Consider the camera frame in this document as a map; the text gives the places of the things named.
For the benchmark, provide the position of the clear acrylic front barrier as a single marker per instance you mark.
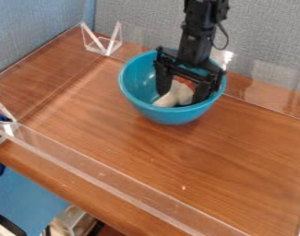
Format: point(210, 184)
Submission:
point(126, 189)

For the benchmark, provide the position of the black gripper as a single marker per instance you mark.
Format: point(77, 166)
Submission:
point(190, 63)

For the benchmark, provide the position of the black object bottom left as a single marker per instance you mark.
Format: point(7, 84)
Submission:
point(8, 229)

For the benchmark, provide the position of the clear acrylic barrier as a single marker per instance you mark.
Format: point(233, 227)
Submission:
point(126, 189)
point(260, 82)

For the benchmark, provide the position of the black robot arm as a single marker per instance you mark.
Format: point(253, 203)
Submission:
point(205, 13)

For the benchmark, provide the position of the clear acrylic corner bracket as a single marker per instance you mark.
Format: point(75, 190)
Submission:
point(99, 44)

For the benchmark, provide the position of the white brown toy mushroom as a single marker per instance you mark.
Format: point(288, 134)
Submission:
point(180, 94)

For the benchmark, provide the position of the clear acrylic back barrier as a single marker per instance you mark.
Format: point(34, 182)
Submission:
point(260, 82)

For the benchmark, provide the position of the clear acrylic left bracket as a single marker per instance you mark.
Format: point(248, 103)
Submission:
point(7, 127)

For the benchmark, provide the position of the blue bowl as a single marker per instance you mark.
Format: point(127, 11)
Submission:
point(137, 86)

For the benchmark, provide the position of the grey metal object below table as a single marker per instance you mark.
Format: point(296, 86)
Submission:
point(73, 222)

